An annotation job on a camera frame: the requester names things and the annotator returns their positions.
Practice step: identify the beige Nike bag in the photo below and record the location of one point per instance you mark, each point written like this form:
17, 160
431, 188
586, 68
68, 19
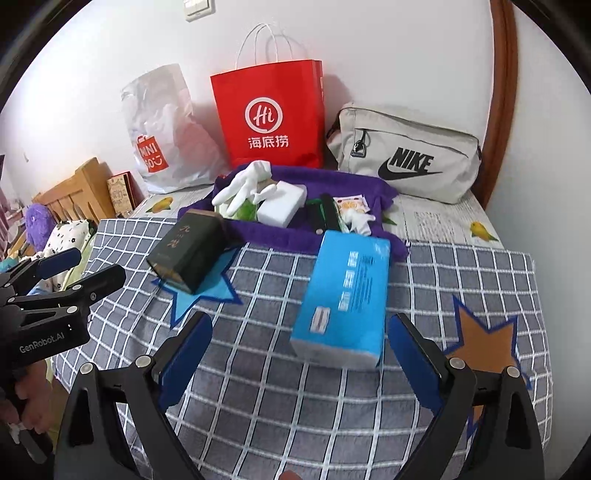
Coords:
412, 152

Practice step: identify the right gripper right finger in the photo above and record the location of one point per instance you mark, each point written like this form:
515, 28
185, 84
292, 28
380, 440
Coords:
507, 444

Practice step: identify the red Haidilao paper bag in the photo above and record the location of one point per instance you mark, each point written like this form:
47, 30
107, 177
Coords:
273, 111

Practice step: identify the white Miniso plastic bag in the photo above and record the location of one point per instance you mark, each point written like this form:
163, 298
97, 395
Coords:
172, 150

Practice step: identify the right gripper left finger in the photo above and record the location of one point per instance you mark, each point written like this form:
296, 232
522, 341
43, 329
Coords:
91, 442

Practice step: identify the white foam sponge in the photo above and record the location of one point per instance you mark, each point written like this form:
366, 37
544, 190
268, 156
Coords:
279, 209

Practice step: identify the person's left hand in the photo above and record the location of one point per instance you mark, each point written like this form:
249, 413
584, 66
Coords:
35, 389

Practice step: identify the dark green tea tin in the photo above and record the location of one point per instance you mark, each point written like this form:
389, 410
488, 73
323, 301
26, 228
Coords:
188, 251

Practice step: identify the green snack packet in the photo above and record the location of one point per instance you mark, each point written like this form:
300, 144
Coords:
315, 215

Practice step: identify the small patterned box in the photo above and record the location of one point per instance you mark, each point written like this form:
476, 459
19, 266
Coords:
124, 193

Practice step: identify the white spotted pillow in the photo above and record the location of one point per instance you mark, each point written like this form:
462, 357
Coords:
69, 234

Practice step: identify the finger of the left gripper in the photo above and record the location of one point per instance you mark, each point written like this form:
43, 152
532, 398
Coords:
93, 288
24, 276

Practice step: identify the white gloves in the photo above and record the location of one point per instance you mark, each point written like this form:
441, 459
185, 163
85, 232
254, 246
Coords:
245, 187

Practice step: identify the light green wipes pack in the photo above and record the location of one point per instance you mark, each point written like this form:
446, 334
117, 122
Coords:
246, 212

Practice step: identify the wooden headboard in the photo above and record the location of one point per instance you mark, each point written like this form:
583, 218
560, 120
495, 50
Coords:
83, 196

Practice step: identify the white wall switch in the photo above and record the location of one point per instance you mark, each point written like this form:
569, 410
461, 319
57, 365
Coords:
195, 9

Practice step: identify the blue tissue pack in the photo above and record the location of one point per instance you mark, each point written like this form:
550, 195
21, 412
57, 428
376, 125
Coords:
341, 321

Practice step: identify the orange fruit pattern packet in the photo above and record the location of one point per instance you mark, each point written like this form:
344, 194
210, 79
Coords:
357, 203

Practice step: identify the purple plush toy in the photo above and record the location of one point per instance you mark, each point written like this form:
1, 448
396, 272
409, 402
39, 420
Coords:
39, 224

